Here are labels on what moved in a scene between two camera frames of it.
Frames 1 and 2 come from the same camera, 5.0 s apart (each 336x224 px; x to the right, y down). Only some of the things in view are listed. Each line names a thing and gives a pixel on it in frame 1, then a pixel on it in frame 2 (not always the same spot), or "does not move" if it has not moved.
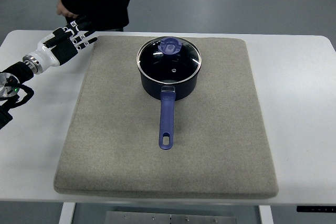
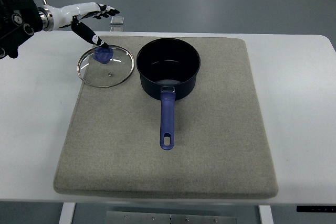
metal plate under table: x=169 y=217 does not move
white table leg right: x=266 y=214 does not move
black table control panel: x=316 y=209 does not move
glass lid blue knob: x=168 y=60 to x=104 y=67
